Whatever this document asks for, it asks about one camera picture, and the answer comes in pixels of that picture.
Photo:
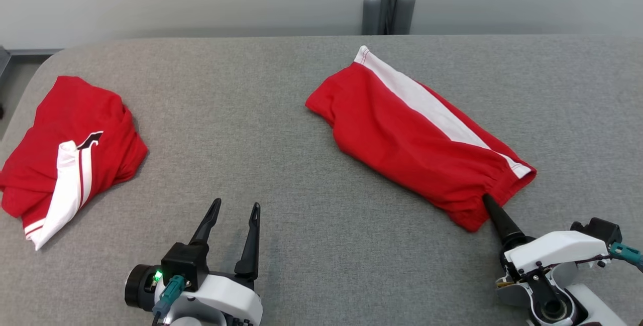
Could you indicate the teal camera connector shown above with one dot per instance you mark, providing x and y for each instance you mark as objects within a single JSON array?
[
  {"x": 628, "y": 254},
  {"x": 171, "y": 291}
]

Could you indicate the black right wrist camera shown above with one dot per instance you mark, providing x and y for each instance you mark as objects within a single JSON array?
[{"x": 600, "y": 230}]

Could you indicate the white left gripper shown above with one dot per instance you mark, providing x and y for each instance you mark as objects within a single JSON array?
[{"x": 226, "y": 301}]

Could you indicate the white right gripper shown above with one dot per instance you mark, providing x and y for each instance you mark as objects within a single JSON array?
[{"x": 557, "y": 248}]

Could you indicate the grey partition post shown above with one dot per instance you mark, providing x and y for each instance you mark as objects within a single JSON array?
[{"x": 387, "y": 9}]

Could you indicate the red Bulls 23 jersey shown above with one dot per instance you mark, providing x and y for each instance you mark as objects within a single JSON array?
[{"x": 75, "y": 115}]

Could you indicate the teal right camera connector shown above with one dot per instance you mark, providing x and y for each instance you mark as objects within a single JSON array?
[{"x": 628, "y": 254}]

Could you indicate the red shorts with white stripe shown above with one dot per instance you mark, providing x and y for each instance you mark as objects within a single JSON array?
[{"x": 402, "y": 140}]

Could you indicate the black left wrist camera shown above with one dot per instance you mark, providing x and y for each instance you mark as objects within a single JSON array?
[{"x": 183, "y": 263}]

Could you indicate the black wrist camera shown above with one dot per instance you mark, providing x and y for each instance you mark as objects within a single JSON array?
[
  {"x": 600, "y": 230},
  {"x": 183, "y": 263}
]

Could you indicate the teal left camera connector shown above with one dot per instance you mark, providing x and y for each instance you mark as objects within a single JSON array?
[{"x": 171, "y": 291}]

